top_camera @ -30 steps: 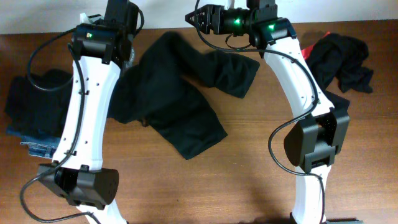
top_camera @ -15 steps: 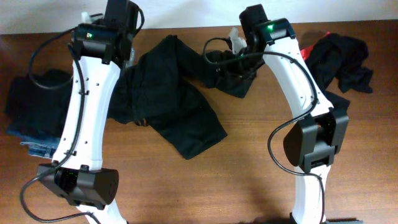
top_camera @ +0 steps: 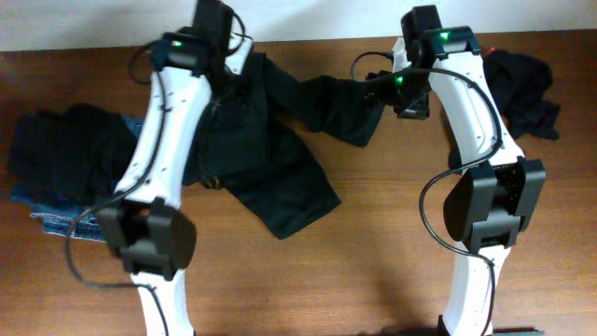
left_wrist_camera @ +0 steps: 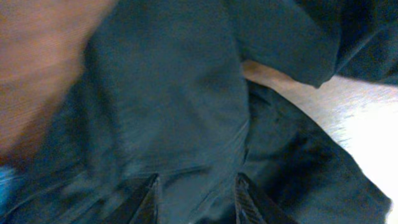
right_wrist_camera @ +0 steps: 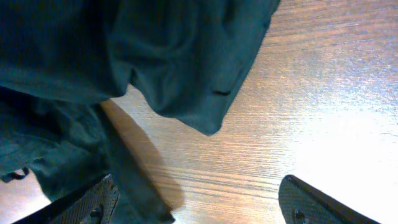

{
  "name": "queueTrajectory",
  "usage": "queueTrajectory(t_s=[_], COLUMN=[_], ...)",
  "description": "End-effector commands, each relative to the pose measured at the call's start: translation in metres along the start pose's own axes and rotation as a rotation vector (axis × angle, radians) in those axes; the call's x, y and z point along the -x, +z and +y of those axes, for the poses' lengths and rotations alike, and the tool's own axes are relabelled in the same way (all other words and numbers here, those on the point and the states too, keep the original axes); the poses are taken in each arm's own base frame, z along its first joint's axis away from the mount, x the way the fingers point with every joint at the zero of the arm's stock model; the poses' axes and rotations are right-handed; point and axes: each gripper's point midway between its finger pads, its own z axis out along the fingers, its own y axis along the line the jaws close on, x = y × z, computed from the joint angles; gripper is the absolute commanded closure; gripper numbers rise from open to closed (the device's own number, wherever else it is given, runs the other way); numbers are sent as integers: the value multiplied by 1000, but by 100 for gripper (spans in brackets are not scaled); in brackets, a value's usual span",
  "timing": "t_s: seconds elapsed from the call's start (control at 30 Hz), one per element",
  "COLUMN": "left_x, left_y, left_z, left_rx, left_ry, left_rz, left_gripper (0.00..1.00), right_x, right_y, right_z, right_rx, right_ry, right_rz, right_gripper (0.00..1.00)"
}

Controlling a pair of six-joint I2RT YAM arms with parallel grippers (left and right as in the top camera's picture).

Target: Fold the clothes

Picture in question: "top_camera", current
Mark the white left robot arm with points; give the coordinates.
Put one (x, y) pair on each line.
(194, 70)

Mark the black trousers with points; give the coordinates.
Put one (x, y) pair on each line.
(242, 146)

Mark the crumpled black clothes pile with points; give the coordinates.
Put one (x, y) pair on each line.
(518, 84)

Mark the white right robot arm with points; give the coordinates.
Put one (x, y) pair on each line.
(495, 197)

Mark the folded black garment stack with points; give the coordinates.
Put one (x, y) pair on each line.
(79, 154)

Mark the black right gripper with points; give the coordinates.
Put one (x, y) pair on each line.
(376, 89)

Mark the folded blue jeans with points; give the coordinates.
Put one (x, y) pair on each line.
(55, 210)

